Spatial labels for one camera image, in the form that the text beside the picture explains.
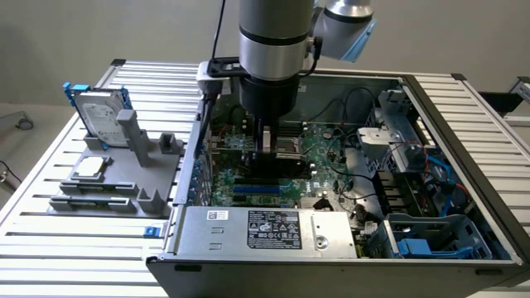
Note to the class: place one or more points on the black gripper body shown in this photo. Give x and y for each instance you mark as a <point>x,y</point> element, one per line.
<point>269,96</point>

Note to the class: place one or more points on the black graphics card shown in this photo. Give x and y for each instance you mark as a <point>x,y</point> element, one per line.
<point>286,166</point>

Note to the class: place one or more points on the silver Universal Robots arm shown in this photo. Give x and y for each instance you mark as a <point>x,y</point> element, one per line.
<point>273,46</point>

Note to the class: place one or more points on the metal CPU socket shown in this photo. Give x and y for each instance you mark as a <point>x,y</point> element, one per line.
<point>291,147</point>

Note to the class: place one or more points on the black RAM slots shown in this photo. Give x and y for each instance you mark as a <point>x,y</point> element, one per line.
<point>291,128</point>

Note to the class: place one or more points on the green motherboard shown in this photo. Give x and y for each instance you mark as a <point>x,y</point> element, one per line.
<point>323,167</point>

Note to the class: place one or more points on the black expansion slot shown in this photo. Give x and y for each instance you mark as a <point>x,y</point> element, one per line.
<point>254,181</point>

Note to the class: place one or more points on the blue expansion slot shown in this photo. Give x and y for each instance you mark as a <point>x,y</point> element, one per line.
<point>254,188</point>

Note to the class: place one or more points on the silver chipset heat sink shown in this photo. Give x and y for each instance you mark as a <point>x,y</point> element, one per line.
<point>310,203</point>

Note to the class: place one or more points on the silver metal disk bay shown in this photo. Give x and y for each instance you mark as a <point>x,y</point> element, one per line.
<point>393,136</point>

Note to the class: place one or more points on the grey power supply unit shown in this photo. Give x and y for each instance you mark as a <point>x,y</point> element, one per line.
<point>265,232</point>

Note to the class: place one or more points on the grey parts rack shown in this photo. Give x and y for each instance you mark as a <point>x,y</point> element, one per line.
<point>120,186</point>

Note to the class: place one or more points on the black table corner cap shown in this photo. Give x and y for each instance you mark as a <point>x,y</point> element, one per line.
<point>118,62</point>
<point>458,77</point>

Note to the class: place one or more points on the hard disk in blue caddy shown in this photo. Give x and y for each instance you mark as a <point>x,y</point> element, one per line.
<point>102,118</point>

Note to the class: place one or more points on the blue case latch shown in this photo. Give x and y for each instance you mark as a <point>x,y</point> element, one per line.
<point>151,231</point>

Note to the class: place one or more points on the silver CPU chip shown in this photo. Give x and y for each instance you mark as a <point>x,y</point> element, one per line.
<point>90,167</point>

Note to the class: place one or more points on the green RAM stick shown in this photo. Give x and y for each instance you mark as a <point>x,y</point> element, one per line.
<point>98,185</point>
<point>88,204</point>

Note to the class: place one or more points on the open black PC case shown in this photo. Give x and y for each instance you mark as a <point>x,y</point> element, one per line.
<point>455,174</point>

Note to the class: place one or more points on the grey disk cage blue latch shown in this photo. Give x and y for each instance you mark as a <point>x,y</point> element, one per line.
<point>434,236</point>

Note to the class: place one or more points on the grey caster wheel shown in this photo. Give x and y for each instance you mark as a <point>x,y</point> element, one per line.
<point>24,121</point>

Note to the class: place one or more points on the neighbouring slatted metal table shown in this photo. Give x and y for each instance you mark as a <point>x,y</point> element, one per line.
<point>512,99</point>

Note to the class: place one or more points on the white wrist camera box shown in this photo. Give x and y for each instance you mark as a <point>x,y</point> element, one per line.
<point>207,77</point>

